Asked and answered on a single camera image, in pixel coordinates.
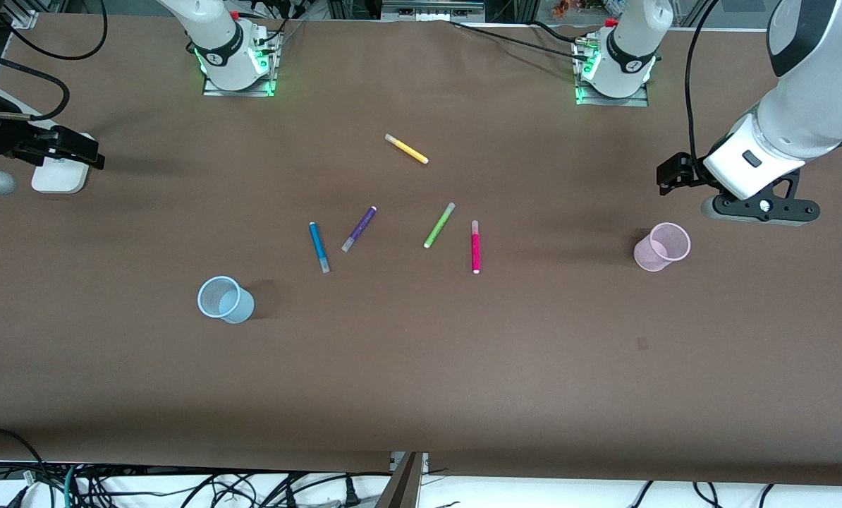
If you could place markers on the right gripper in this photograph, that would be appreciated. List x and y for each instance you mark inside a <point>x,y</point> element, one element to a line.
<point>1,135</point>

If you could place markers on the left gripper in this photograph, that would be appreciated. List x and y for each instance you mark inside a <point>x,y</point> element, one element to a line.
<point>678,173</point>

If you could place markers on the pink marker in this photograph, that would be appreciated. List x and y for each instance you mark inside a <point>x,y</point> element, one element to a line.
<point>475,250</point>

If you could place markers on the blue marker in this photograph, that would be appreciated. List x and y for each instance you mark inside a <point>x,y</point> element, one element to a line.
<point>318,247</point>

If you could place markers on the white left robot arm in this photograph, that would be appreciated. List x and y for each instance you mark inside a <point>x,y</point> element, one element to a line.
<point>823,106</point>

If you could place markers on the white desk lamp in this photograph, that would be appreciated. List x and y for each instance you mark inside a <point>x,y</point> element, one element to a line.
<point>58,180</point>

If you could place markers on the pink plastic cup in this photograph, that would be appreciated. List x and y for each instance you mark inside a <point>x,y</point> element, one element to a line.
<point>650,257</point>

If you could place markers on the blue plastic cup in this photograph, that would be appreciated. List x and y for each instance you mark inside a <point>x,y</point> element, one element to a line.
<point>238,307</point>

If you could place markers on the green marker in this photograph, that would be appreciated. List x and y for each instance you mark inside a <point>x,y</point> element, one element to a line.
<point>439,225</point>

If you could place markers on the yellow marker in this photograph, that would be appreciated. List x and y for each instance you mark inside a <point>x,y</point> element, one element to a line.
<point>407,149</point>

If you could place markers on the grey box behind table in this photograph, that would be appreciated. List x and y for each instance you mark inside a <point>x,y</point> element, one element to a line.
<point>431,8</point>

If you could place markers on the purple marker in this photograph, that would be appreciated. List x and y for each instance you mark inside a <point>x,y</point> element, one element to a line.
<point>359,228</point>

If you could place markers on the black power plug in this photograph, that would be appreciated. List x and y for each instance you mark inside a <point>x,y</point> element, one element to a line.
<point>351,492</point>

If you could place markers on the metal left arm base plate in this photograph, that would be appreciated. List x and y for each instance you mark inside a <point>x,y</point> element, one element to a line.
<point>636,101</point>

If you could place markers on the aluminium frame bracket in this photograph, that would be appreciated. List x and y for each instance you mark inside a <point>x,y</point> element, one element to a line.
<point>22,15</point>

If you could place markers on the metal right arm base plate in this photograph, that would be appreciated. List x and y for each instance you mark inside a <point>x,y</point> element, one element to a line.
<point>252,89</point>

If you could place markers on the table frame leg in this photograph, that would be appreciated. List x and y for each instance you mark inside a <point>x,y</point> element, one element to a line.
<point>403,487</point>

